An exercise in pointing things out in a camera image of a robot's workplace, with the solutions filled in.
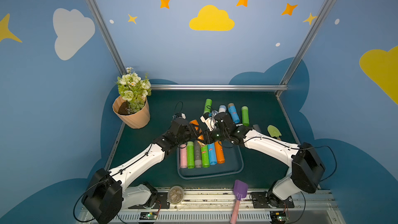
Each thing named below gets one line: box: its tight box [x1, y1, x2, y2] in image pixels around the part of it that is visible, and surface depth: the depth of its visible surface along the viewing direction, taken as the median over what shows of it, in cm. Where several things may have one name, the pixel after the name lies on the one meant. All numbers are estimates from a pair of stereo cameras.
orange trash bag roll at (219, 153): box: [214, 141, 226, 164], surface depth 88 cm
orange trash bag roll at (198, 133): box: [189, 119, 206, 147], surface depth 78 cm
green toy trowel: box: [267, 124, 282, 142], surface depth 101 cm
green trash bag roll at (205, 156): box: [201, 144, 210, 168], surface depth 88 cm
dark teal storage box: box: [176, 143, 244, 180], surface depth 86 cm
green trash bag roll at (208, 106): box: [203, 98, 213, 115], surface depth 114 cm
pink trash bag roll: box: [179, 144, 188, 169], surface depth 87 cm
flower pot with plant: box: [111, 66, 152, 129], surface depth 90 cm
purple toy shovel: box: [230, 179, 249, 224], surface depth 78 cm
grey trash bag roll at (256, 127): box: [252, 123, 263, 134], surface depth 101 cm
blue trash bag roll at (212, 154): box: [207, 142, 218, 166], surface depth 88 cm
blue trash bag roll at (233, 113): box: [227, 102, 241, 124], surface depth 109 cm
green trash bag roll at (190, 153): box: [186, 141, 195, 170], surface depth 88 cm
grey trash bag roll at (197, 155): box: [193, 139, 203, 169], surface depth 87 cm
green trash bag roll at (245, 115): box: [241, 105, 250, 127], surface depth 107 cm
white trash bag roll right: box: [218, 104, 227, 114], surface depth 112 cm
